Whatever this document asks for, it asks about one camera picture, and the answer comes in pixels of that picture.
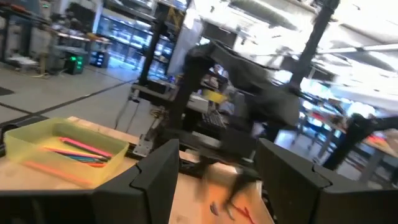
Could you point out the yellow plastic bin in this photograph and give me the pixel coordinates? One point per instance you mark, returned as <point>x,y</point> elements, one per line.
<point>28,146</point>

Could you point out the red crayon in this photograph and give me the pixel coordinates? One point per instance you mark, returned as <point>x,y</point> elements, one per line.
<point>244,213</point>

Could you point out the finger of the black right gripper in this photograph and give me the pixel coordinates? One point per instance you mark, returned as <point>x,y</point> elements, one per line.
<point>237,193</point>
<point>204,186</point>

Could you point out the grey crayon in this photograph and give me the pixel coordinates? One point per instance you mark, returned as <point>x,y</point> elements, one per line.
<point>214,208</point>

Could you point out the orange plastic bin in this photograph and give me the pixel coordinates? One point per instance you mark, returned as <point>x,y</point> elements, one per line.
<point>205,214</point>

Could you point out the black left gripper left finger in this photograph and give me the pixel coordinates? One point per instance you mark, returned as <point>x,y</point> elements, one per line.
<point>149,193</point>

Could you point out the orange pencil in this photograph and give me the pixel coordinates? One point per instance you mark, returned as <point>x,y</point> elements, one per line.
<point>96,165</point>
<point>71,152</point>

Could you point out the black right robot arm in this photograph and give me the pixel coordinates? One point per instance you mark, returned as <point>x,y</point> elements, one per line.
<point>248,77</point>

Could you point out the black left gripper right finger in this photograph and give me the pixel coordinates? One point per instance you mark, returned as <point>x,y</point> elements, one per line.
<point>295,193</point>

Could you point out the yellow tag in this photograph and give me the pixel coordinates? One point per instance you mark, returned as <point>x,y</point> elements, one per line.
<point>214,96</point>

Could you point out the green pencil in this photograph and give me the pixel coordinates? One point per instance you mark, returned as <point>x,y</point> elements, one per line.
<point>87,159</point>

